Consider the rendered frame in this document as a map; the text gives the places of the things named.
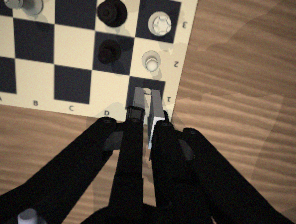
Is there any black and cream chessboard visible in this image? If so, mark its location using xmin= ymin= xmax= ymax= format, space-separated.
xmin=0 ymin=0 xmax=198 ymax=121

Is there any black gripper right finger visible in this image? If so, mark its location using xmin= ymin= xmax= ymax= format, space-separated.
xmin=147 ymin=89 xmax=295 ymax=224

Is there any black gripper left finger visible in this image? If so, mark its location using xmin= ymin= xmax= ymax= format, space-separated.
xmin=0 ymin=87 xmax=146 ymax=224

